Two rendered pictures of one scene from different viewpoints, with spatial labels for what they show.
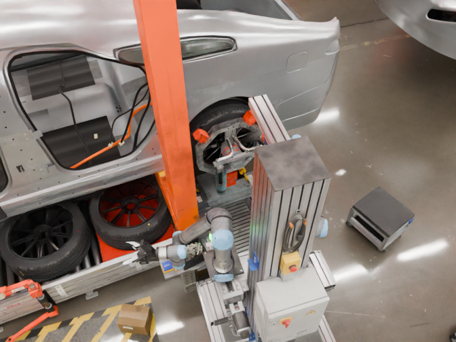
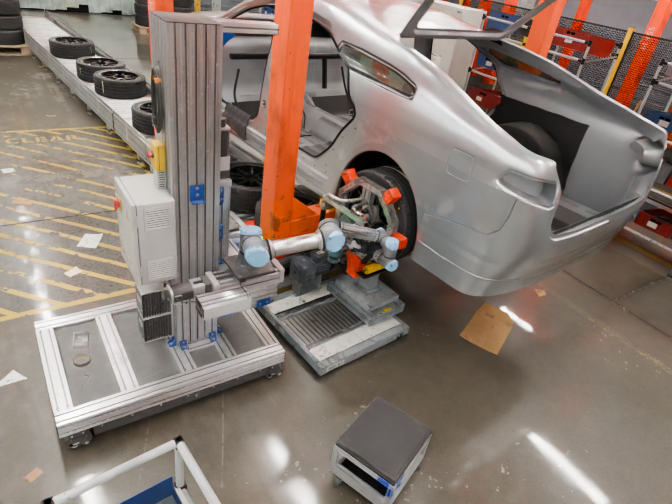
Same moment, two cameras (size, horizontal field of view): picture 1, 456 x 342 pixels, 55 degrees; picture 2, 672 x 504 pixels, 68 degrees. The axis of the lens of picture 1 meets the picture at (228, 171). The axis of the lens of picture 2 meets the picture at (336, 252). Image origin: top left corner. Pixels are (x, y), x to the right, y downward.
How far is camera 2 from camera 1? 313 cm
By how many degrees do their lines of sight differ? 53
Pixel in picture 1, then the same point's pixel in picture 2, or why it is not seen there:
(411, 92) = not seen: outside the picture
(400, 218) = (377, 457)
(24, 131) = not seen: hidden behind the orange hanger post
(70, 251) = (235, 188)
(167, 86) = (280, 18)
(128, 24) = (369, 33)
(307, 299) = (132, 194)
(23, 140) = not seen: hidden behind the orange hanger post
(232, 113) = (384, 179)
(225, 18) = (431, 71)
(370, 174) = (485, 471)
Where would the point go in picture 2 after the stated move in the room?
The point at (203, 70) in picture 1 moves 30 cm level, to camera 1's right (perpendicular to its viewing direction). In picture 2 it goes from (378, 101) to (396, 117)
